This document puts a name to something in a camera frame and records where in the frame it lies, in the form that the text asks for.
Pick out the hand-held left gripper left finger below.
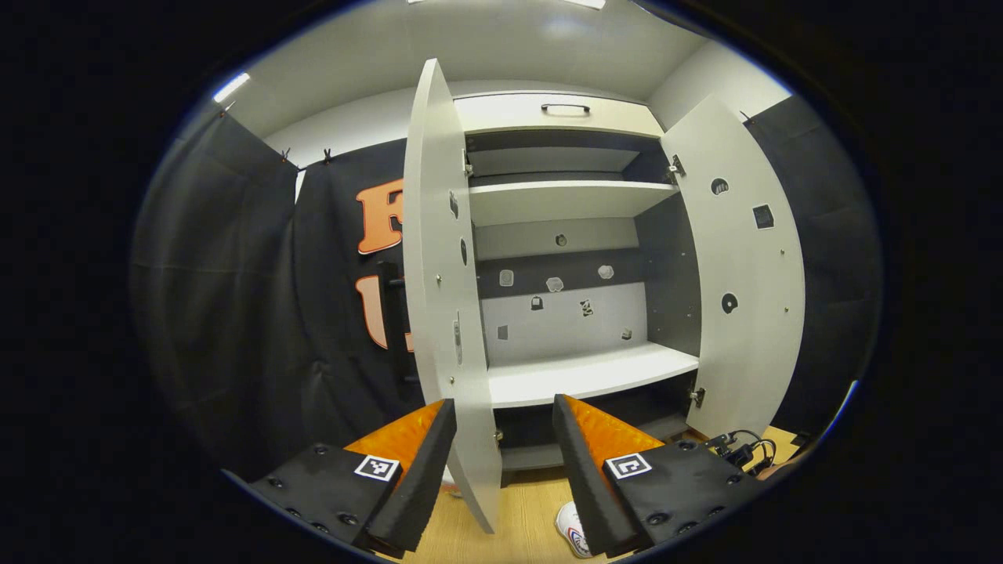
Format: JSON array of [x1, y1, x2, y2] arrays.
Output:
[[223, 398, 458, 559]]

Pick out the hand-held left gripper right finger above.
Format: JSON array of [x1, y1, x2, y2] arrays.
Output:
[[552, 394, 766, 559]]

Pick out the white shoe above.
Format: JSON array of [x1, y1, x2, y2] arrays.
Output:
[[555, 501, 598, 559]]

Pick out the cabinet door with headphones sticker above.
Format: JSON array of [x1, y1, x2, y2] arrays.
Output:
[[661, 96, 808, 439]]

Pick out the grey shoe cabinet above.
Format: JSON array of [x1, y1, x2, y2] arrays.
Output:
[[402, 57, 808, 535]]

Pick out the cabinet door with camera sticker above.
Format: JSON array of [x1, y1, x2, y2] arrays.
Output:
[[402, 57, 502, 535]]

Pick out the white cabinet shelf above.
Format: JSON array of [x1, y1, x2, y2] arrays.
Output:
[[469, 180, 679, 228], [486, 342, 701, 410]]

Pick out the black backdrop cloth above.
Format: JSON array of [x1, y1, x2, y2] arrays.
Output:
[[129, 94, 882, 471]]

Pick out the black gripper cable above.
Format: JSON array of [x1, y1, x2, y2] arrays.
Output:
[[725, 429, 778, 476]]

